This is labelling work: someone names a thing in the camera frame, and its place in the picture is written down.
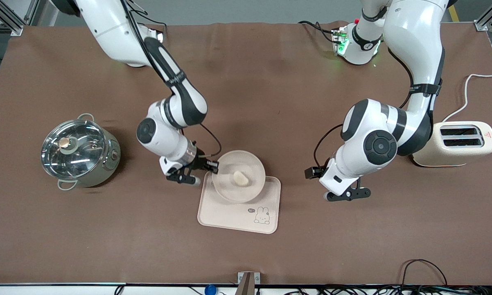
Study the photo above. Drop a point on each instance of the metal base connector plate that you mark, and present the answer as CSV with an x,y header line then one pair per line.
x,y
160,36
338,39

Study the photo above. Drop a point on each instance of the cream rabbit print tray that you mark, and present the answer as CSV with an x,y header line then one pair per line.
x,y
229,215

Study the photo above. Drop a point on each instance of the cream two-slot toaster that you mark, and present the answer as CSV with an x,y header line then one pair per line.
x,y
454,153

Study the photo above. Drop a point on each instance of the stainless steel electric pot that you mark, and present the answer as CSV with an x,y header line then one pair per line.
x,y
107,168

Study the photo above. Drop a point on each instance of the glass pot lid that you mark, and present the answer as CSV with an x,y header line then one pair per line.
x,y
72,149

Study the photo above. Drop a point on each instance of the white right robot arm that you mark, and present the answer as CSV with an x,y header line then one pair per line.
x,y
176,98

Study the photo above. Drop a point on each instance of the blue round knob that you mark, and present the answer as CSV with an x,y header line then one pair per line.
x,y
210,290

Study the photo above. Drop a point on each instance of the aluminium frame profile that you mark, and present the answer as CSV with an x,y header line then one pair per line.
x,y
489,16
8,20

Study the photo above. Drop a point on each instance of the round cream plate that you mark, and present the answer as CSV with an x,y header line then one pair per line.
x,y
229,188

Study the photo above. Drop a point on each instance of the small white bun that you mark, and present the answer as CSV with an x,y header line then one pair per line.
x,y
241,178

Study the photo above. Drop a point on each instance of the metal left base connector plate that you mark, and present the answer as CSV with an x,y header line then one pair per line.
x,y
338,39

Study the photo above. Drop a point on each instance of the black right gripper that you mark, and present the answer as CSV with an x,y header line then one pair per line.
x,y
199,162

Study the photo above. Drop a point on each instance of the metal table edge bracket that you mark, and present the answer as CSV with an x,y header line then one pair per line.
x,y
248,282

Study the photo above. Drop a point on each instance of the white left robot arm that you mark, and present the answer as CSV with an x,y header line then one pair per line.
x,y
414,41

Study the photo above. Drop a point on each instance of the metal right base connector plate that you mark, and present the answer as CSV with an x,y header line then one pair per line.
x,y
160,36

